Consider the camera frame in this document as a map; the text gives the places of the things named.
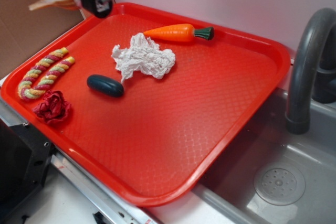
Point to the orange toy carrot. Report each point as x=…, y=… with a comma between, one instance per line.
x=180, y=33

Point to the grey toy faucet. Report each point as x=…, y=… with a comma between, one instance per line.
x=313, y=73

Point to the black metal block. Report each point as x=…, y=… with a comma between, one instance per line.
x=25, y=157

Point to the multicolour twisted rope toy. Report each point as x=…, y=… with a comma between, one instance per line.
x=40, y=78

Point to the crumpled white cloth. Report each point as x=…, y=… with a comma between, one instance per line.
x=143, y=55

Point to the brown cardboard panel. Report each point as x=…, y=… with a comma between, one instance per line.
x=25, y=32

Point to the dark green oval object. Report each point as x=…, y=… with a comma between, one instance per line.
x=105, y=85

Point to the red plastic tray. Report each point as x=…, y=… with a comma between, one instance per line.
x=152, y=145

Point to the crumpled red cloth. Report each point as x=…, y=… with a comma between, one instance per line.
x=53, y=109

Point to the tan conch seashell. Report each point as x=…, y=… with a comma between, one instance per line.
x=64, y=4

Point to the round sink drain cover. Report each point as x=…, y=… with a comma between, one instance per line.
x=279, y=186

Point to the grey plastic sink basin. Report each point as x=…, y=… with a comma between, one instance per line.
x=228, y=185

